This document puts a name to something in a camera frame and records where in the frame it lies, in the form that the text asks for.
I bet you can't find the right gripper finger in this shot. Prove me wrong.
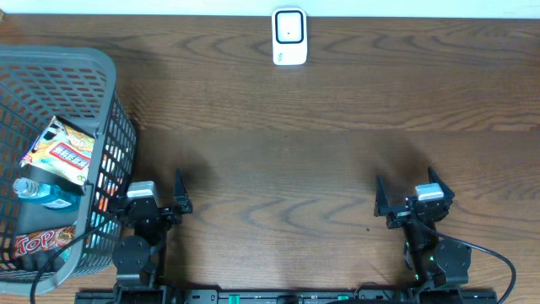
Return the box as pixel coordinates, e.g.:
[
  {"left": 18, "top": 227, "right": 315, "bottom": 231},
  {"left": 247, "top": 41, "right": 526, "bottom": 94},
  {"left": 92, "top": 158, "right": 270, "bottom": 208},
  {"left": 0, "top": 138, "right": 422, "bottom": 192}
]
[
  {"left": 374, "top": 176, "right": 389, "bottom": 217},
  {"left": 428, "top": 166, "right": 455, "bottom": 198}
]

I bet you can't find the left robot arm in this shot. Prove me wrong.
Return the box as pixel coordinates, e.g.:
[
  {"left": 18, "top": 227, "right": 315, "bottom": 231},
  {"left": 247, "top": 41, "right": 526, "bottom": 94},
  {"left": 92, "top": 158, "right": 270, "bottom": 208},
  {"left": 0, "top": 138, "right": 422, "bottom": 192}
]
[{"left": 112, "top": 170, "right": 193, "bottom": 303}]

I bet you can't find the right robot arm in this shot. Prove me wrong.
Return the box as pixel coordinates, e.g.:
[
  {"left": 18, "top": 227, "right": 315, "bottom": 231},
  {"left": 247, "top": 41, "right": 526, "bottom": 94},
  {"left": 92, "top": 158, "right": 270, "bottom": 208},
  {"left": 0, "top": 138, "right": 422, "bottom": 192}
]
[{"left": 374, "top": 167, "right": 472, "bottom": 303}]

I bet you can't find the blue mouthwash bottle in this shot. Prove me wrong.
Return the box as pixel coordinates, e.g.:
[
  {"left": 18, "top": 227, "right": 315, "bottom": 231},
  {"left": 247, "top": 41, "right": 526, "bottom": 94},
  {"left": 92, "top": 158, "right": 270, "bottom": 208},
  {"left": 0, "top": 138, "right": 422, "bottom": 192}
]
[{"left": 13, "top": 177, "right": 80, "bottom": 211}]

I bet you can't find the white barcode scanner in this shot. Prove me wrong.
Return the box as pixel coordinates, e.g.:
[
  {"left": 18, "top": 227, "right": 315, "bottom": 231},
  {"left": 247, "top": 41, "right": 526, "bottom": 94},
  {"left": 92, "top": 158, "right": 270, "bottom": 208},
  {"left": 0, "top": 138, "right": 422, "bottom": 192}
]
[{"left": 272, "top": 7, "right": 308, "bottom": 66}]

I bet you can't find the grey plastic shopping basket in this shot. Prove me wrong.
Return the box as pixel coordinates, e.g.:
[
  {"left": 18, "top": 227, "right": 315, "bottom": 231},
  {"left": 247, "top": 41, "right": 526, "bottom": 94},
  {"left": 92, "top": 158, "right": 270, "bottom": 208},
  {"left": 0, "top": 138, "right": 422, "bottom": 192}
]
[{"left": 1, "top": 45, "right": 137, "bottom": 296}]

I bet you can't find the brown Top chocolate bar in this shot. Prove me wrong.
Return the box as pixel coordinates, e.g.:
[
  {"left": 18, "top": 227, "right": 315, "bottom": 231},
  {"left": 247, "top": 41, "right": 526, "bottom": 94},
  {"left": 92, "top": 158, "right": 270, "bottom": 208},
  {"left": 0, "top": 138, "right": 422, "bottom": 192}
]
[{"left": 13, "top": 225, "right": 76, "bottom": 258}]

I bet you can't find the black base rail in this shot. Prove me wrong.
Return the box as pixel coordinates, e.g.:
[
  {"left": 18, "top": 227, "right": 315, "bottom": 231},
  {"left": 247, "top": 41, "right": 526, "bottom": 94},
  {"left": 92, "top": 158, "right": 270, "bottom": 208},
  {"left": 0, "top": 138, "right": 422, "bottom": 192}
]
[{"left": 74, "top": 286, "right": 498, "bottom": 304}]

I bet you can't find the yellow snack bag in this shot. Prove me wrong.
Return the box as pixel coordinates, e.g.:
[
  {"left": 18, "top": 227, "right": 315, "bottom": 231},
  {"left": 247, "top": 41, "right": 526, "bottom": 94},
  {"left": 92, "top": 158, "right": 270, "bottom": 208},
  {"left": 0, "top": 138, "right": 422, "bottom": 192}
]
[{"left": 19, "top": 116, "right": 95, "bottom": 186}]

